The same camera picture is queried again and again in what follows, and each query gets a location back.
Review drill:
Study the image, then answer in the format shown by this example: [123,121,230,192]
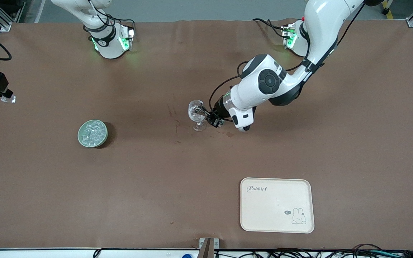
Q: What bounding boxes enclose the grey metal bracket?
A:
[199,238,220,250]

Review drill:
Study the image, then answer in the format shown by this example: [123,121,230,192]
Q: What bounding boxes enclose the brown table mat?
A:
[0,19,413,250]

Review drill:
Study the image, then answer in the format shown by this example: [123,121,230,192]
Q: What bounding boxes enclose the brown upright bar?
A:
[199,238,215,258]

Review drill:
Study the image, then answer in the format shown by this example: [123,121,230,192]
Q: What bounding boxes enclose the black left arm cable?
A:
[209,0,366,112]

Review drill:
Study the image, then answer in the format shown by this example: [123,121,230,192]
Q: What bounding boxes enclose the tangle of black cables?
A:
[214,244,413,258]

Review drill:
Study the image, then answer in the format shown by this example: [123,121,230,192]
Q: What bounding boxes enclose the clear wine glass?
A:
[187,100,208,132]

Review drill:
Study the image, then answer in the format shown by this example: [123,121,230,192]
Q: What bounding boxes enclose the green round bowl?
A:
[77,119,109,148]

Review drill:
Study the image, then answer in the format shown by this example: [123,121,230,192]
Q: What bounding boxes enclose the cream rabbit print tray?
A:
[240,177,315,234]

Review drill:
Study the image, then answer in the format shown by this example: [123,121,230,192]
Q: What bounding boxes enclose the pile of clear ice cubes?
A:
[81,121,106,145]

